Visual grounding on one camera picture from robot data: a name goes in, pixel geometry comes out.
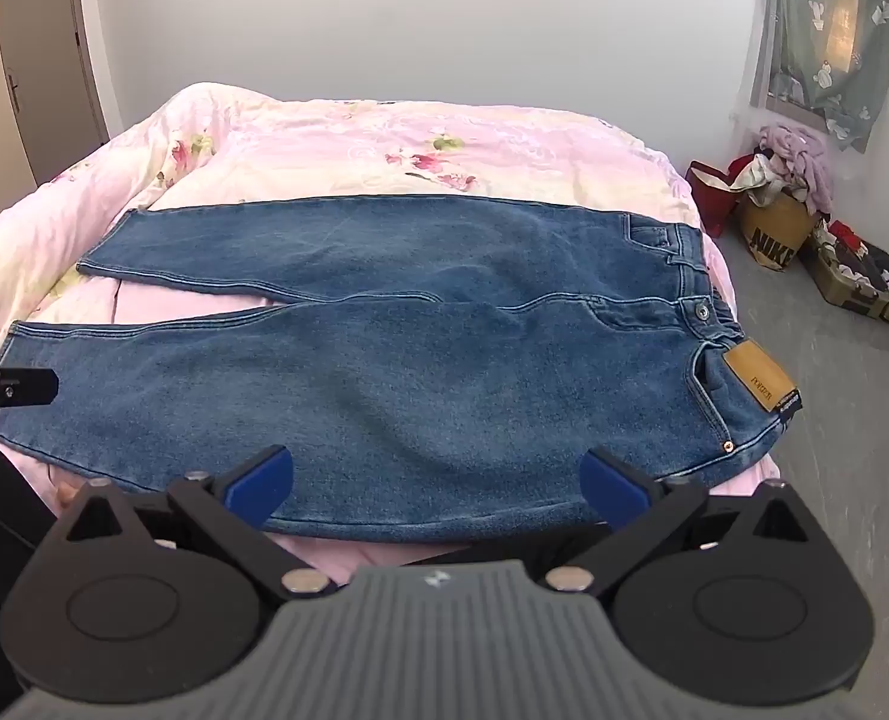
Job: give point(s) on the white printed cloth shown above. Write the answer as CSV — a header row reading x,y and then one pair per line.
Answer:
x,y
753,174

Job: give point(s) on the dark clothes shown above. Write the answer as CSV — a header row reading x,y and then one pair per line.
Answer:
x,y
876,270

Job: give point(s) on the blue denim pants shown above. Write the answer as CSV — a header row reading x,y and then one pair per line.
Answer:
x,y
414,360

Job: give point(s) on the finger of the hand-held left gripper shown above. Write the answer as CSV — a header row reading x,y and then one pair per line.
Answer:
x,y
24,384

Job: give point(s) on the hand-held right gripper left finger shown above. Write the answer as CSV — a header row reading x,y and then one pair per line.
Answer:
x,y
258,486

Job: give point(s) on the brown paper bag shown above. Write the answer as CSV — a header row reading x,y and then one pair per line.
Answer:
x,y
774,232

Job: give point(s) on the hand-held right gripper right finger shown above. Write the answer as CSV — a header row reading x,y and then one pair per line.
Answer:
x,y
608,491

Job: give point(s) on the grey cactus print curtain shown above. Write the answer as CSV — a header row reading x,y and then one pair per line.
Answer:
x,y
827,22

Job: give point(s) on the red bag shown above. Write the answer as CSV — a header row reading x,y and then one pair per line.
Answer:
x,y
711,199

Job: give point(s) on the grey door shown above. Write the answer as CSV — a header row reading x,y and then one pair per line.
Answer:
x,y
43,52

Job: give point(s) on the red cloth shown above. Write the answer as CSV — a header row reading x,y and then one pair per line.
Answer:
x,y
848,236

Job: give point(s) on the pink floral blanket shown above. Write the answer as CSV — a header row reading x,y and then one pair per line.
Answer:
x,y
324,142

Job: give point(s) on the olive storage box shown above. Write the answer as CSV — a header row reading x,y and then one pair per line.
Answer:
x,y
857,296

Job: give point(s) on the purple clothes pile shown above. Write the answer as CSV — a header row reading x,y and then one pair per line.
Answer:
x,y
801,154

